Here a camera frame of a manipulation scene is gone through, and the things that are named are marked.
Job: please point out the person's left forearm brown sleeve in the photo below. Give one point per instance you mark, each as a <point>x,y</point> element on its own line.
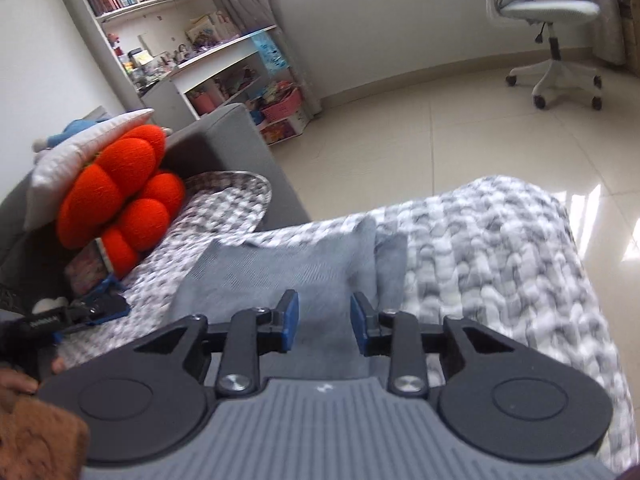
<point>35,440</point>

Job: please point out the grey patterned curtain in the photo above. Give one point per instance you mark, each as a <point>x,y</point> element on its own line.
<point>240,0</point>

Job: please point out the white office chair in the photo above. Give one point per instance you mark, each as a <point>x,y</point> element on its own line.
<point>545,10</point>

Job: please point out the person's left hand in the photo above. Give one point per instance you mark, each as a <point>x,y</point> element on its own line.
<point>17,384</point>

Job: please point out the blue plush toy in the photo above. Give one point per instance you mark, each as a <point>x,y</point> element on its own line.
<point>75,129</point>

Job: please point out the grey checkered quilted blanket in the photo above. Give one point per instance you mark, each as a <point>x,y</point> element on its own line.
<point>500,270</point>

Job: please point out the orange pumpkin cushion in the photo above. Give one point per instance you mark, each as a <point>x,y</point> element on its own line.
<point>115,180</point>

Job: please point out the blue phone stand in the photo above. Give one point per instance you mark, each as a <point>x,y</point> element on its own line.
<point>107,285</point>

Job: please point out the pink storage basket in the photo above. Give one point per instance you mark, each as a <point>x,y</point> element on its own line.
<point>280,107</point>

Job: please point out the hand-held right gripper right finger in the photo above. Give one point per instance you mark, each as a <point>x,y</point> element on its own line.
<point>360,327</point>

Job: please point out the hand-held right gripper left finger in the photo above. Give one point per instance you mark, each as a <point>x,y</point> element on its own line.
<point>289,322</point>

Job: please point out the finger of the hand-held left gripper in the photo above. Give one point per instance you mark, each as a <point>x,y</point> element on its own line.
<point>100,310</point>

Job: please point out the white pillow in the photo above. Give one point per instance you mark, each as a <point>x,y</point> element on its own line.
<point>75,152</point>

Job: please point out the dark grey sofa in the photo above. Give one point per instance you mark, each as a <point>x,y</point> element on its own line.
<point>225,150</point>

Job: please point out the grey knit sweater with print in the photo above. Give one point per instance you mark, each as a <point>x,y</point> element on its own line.
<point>280,265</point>

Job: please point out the white bookshelf unit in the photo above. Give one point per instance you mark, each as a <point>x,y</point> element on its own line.
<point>220,60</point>

